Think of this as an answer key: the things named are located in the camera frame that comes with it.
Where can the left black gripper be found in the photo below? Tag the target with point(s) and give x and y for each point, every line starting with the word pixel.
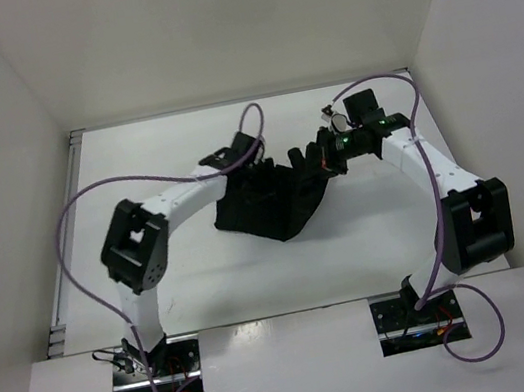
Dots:
pixel 266 168

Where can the black skirt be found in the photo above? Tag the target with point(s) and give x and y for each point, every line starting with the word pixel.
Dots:
pixel 281 212

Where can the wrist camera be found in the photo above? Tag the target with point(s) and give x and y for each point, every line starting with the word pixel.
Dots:
pixel 246 147
pixel 362 107

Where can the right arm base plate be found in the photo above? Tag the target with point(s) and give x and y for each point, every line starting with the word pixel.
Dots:
pixel 401 329

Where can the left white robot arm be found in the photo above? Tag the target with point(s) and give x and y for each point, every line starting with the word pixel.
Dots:
pixel 135 251

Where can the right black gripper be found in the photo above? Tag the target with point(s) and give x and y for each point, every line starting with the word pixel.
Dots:
pixel 326 153

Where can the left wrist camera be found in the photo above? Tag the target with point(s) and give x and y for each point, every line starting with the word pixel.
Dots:
pixel 246 147

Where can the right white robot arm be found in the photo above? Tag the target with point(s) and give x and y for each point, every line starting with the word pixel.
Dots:
pixel 474 223

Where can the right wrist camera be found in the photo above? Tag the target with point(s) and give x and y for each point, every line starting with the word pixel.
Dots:
pixel 362 107

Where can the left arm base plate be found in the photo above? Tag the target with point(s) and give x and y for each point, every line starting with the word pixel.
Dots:
pixel 179 371

